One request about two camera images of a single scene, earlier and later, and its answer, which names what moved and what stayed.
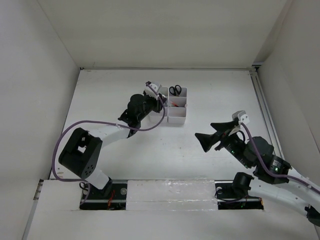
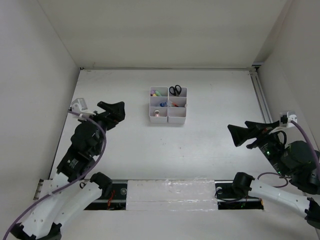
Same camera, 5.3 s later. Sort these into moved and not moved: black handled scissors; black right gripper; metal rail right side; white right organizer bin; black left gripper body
Moved: black left gripper body; black right gripper
Not moved: white right organizer bin; black handled scissors; metal rail right side
